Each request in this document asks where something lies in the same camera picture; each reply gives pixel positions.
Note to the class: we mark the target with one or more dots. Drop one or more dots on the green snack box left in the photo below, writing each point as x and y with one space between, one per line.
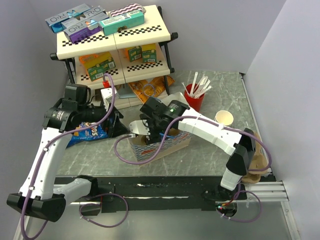
97 70

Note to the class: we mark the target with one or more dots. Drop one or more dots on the blue chip bag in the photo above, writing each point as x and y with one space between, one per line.
93 134

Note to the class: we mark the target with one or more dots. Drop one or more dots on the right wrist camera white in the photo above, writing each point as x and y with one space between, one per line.
140 127

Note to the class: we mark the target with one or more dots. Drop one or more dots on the teal box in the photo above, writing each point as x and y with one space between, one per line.
121 22

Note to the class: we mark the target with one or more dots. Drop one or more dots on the cream checkered shelf rack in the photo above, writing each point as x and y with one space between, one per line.
152 31

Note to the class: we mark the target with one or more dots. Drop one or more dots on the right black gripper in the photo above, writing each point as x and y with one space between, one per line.
154 137

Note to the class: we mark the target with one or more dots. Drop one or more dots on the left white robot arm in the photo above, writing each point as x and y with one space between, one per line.
37 197

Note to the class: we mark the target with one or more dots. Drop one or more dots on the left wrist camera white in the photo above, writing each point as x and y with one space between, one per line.
109 93

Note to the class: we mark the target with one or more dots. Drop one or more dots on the red straw holder cup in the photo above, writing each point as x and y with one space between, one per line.
194 103

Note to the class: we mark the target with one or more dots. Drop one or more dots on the paper takeout bag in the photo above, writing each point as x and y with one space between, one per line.
175 140

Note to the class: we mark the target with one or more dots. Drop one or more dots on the blue R.O box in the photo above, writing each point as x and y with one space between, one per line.
66 19

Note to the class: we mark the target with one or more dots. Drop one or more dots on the wavy striped pouch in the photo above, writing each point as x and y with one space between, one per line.
126 9

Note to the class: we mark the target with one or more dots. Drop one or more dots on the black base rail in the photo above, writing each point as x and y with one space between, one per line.
151 193

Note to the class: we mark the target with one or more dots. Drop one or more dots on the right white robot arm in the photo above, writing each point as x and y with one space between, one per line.
157 117

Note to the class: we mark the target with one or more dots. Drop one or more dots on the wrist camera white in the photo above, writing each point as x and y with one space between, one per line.
109 93
140 127

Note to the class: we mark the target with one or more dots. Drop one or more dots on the purple R.O box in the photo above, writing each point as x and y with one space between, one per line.
82 30

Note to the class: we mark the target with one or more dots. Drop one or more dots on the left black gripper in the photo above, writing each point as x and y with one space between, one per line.
116 127

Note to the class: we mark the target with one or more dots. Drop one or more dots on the orange snack bag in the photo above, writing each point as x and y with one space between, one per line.
144 89

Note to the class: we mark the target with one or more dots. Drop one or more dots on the green yellow snack box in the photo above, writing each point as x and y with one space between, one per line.
149 53

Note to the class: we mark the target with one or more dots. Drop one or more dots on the green snack box right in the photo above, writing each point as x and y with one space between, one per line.
134 53

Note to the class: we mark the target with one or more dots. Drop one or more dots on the white wrapped straws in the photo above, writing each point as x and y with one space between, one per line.
198 88

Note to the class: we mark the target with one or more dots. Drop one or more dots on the orange snack box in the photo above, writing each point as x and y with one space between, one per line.
91 60

